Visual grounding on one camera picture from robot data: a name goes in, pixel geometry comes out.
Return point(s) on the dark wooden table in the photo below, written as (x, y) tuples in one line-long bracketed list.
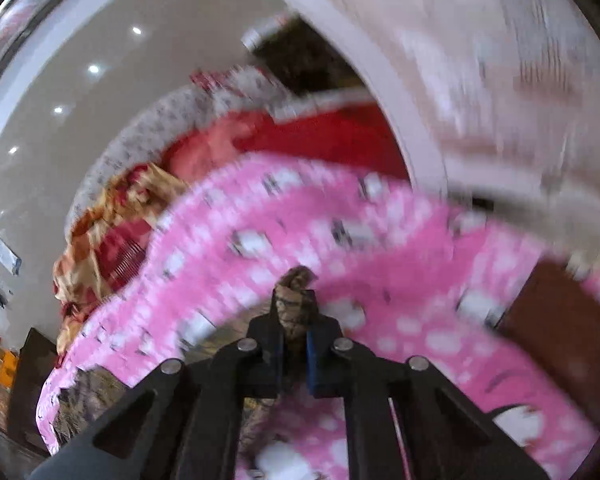
[(32, 390)]

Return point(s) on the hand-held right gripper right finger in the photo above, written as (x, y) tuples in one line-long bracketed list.
[(314, 360)]

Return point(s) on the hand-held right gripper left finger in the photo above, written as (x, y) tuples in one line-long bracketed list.
[(279, 360)]

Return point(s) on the brown wooden furniture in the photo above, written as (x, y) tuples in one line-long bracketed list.
[(555, 320)]

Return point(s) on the wall poster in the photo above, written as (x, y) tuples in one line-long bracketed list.
[(0, 247)]

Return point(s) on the red and gold blanket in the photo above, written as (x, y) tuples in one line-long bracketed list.
[(110, 240)]

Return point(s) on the pink penguin print blanket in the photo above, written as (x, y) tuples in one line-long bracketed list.
[(405, 270)]

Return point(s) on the orange box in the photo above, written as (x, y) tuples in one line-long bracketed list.
[(7, 370)]

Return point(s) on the grey floral pillow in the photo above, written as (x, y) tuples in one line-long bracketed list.
[(145, 130)]

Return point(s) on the dark wooden headboard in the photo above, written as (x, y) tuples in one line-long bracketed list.
[(310, 60)]

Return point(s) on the red cloth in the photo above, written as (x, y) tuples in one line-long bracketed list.
[(340, 140)]

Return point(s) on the brown yellow patterned garment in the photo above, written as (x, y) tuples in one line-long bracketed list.
[(295, 300)]

